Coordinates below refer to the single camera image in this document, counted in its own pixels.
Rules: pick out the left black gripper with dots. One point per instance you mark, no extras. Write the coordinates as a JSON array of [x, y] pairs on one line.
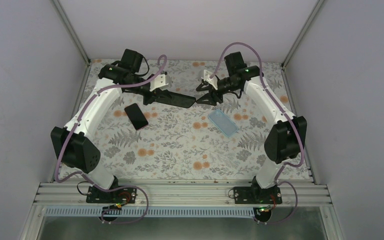
[[156, 95]]

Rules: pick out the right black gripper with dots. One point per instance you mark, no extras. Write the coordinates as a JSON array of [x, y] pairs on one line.
[[211, 96]]

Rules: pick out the black smartphone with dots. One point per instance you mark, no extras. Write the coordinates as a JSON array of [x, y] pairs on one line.
[[136, 116]]

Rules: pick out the light blue phone case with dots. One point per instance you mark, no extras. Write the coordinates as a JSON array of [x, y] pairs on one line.
[[223, 122]]

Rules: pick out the black phone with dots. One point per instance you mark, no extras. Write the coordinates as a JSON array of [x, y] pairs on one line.
[[176, 99]]

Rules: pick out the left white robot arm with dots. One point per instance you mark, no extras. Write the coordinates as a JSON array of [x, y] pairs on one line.
[[76, 154]]

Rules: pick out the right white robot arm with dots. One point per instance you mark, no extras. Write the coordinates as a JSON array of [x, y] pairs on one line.
[[286, 139]]

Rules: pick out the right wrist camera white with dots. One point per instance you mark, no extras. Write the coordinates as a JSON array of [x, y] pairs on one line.
[[209, 79]]

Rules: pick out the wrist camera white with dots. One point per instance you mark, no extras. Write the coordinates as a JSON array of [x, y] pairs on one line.
[[209, 79], [161, 81]]

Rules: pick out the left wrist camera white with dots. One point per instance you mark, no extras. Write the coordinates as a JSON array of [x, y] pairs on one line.
[[161, 81]]

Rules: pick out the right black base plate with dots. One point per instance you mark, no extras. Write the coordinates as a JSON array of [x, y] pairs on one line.
[[248, 195]]

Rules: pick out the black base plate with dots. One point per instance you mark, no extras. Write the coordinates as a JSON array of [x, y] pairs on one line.
[[110, 195], [248, 195]]

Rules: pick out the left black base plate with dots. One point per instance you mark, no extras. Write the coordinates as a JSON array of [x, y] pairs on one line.
[[110, 195]]

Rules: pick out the aluminium rail base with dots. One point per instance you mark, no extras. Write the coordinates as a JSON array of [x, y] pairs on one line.
[[178, 198]]

